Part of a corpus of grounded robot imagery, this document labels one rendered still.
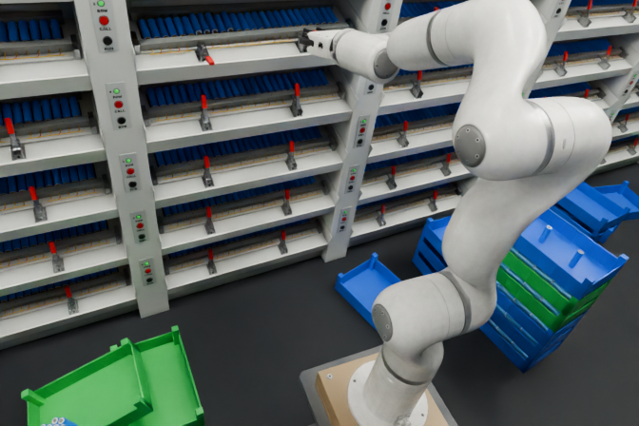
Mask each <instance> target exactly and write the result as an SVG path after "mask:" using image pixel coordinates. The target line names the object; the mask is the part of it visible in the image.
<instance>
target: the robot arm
mask: <svg viewBox="0 0 639 426"><path fill-rule="evenodd" d="M299 43H300V44H304V45H309V46H312V47H308V48H307V51H308V52H309V53H311V54H314V55H316V56H318V57H322V58H327V59H333V61H334V62H335V63H336V64H337V65H338V66H340V67H342V68H345V69H347V70H350V71H352V72H354V73H355V74H357V75H359V76H362V77H364V78H366V79H368V80H370V81H372V82H374V83H377V84H386V83H388V82H390V81H392V80H393V79H394V78H395V77H396V76H397V74H398V72H399V70H400V69H404V70H409V71H416V70H425V69H434V68H447V67H454V66H461V65H469V64H474V70H473V74H472V78H471V81H470V84H469V85H468V88H467V90H466V93H465V95H464V97H463V99H462V102H461V104H460V106H459V109H458V111H457V113H456V116H455V120H454V125H453V133H452V138H453V145H454V148H455V153H456V155H457V157H458V159H459V161H460V162H461V163H462V164H463V166H464V167H465V168H466V169H467V170H468V171H469V172H471V173H472V174H474V175H475V176H476V177H478V178H481V180H480V181H479V182H477V183H476V184H475V185H473V186H472V187H471V188H470V189H469V190H468V191H467V193H466V194H465V195H464V196H463V197H462V199H461V200H460V201H459V203H458V205H457V207H456V209H455V211H454V213H453V215H452V217H451V219H450V220H449V223H448V225H447V227H446V230H445V232H444V235H443V239H442V245H441V250H442V256H443V258H444V261H445V262H446V263H447V265H448V267H446V268H445V269H443V270H441V271H439V272H436V273H433V274H429V275H425V276H421V277H417V278H413V279H409V280H406V281H401V282H398V283H395V284H393V285H390V286H389V287H387V288H385V289H384V290H383V291H382V292H380V294H379V295H378V296H377V298H376V299H375V301H374V303H373V306H372V319H373V323H374V325H375V326H376V328H377V330H378V333H379V335H380V337H381V338H382V340H383V341H384V342H383V344H382V347H381V349H380V351H379V353H378V357H377V359H376V360H373V361H369V362H367V363H364V364H363V365H361V366H360V367H359V368H358V369H357V370H356V372H355V373H354V374H353V375H352V377H351V380H350V382H349V386H348V391H347V398H348V404H349V407H350V410H351V413H352V415H353V417H354V419H355V420H356V421H357V423H358V425H359V426H423V425H424V423H425V421H426V417H427V414H428V404H427V398H426V395H425V390H426V389H427V387H428V386H429V384H430V382H431V381H432V379H433V378H434V376H435V374H436V372H437V370H438V369H439V367H440V365H441V362H442V360H443V354H444V348H443V343H442V341H443V340H446V339H451V338H454V337H457V336H460V335H463V334H466V333H469V332H471V331H473V330H475V329H477V328H479V327H480V326H482V325H483V324H484V323H486V322H487V321H488V320H489V318H490V317H491V316H492V314H493V312H494V309H495V306H496V274H497V270H498V268H499V266H500V264H501V263H502V261H503V260H504V258H505V257H506V255H507V254H508V252H509V251H510V250H511V248H512V247H513V245H514V243H515V242H516V240H517V239H518V237H519V236H520V235H521V234H522V233H523V231H524V230H525V229H526V228H527V227H528V226H529V225H530V224H531V223H532V222H533V221H535V220H536V219H537V218H538V217H539V216H540V215H542V214H543V213H544V212H545V211H547V210H548V209H549V208H550V207H552V206H553V205H554V204H556V203H557V202H559V201H560V200H561V199H563V198H564V197H565V196H567V195H568V194H569V193H570V192H572V191H573V190H574V189H575V188H576V187H577V186H579V185H580V184H581V183H583V182H584V181H585V180H586V179H587V178H588V177H589V176H590V174H591V173H592V172H593V171H594V170H595V168H596V167H598V166H599V164H600V163H601V162H602V160H603V159H604V157H605V156H606V154H607V152H608V150H609V148H610V143H611V139H612V128H611V124H610V120H609V118H608V116H607V115H606V113H605V112H604V110H603V109H601V108H600V107H599V106H598V105H597V104H595V103H593V102H591V101H589V100H586V99H582V98H577V97H548V98H535V99H524V100H523V98H522V89H523V87H524V85H525V83H526V82H527V80H528V79H529V78H530V77H531V76H532V74H533V73H534V72H535V71H536V70H537V68H538V67H539V65H540V64H541V62H542V60H543V58H544V56H545V54H546V50H547V32H546V29H545V26H544V24H543V21H542V19H541V17H540V15H539V13H538V11H537V10H536V8H535V6H534V5H533V4H532V3H531V2H530V0H469V1H466V2H463V3H460V4H457V5H453V6H450V7H448V8H445V9H442V10H436V11H433V12H430V13H427V14H424V15H421V16H418V17H416V18H414V19H411V20H408V21H406V22H404V23H402V24H400V25H398V26H397V27H396V28H395V29H394V30H393V31H392V32H387V33H382V34H369V33H364V32H361V31H358V30H355V29H343V30H341V29H337V30H325V29H322V28H316V31H312V30H310V29H307V28H304V29H303V33H302V37H301V38H299Z"/></svg>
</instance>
